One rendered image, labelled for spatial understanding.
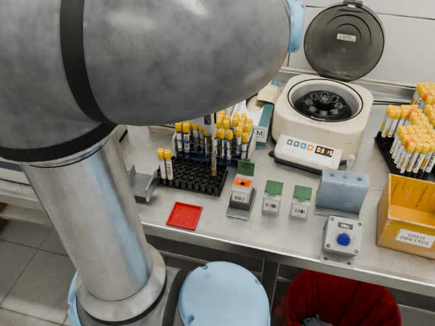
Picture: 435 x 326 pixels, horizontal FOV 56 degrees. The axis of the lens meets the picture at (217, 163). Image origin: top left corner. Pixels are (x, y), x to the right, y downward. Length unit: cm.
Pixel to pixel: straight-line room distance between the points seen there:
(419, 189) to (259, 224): 37
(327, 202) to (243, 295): 48
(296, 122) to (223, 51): 83
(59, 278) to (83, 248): 158
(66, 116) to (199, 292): 33
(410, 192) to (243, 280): 57
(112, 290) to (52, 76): 31
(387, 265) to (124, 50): 81
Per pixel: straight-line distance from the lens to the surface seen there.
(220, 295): 55
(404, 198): 104
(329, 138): 107
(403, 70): 139
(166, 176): 102
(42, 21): 24
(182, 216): 96
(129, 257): 46
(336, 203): 98
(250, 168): 94
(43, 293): 200
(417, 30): 134
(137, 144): 116
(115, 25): 22
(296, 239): 94
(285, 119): 107
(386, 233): 94
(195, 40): 23
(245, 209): 96
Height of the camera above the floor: 163
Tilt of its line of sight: 44 degrees down
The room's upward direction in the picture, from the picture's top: straight up
